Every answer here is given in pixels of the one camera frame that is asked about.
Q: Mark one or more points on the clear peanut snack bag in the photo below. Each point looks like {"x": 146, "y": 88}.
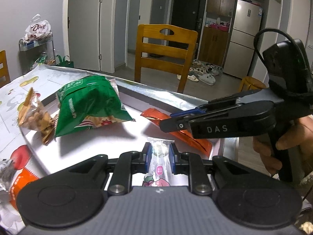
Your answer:
{"x": 34, "y": 116}

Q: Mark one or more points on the green tote bag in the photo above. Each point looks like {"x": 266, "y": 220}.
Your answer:
{"x": 63, "y": 62}

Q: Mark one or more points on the yellow stool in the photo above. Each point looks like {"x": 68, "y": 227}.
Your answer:
{"x": 250, "y": 83}

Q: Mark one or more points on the long orange snack bar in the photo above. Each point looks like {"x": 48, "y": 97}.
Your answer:
{"x": 203, "y": 145}

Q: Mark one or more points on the wooden chair by wall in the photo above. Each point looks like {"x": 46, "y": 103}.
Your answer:
{"x": 4, "y": 73}

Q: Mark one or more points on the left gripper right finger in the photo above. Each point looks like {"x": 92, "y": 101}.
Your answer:
{"x": 243, "y": 195}

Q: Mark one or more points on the clear pink candy packet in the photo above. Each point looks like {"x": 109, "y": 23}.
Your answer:
{"x": 159, "y": 163}

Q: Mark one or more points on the white shallow tray box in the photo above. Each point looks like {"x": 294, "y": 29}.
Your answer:
{"x": 117, "y": 138}

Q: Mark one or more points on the dark entrance door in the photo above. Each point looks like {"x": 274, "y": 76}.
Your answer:
{"x": 189, "y": 14}

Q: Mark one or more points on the white Dove candy bag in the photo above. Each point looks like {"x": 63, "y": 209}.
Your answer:
{"x": 37, "y": 30}

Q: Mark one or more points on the brown wooden cabinet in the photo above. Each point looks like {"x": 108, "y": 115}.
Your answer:
{"x": 216, "y": 31}

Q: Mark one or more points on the green snack bag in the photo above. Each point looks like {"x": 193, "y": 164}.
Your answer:
{"x": 89, "y": 103}

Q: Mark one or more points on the pile of slippers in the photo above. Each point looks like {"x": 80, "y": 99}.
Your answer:
{"x": 204, "y": 72}

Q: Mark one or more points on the white door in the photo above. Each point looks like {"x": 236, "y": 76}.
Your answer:
{"x": 83, "y": 33}

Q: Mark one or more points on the small orange snack packet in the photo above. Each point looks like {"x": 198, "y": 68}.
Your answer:
{"x": 23, "y": 178}

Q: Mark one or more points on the fruit pattern tablecloth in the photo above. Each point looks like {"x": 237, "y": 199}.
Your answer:
{"x": 46, "y": 80}

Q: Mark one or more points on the wooden chair near door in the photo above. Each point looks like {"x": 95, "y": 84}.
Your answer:
{"x": 168, "y": 33}

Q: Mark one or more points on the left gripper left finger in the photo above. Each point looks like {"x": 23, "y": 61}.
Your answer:
{"x": 78, "y": 193}

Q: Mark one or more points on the dark seed snack packet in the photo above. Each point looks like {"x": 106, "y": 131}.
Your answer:
{"x": 7, "y": 172}

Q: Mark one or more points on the person right hand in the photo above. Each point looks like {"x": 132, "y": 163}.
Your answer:
{"x": 300, "y": 134}

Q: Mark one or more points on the white refrigerator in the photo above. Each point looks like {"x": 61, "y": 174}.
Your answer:
{"x": 246, "y": 24}

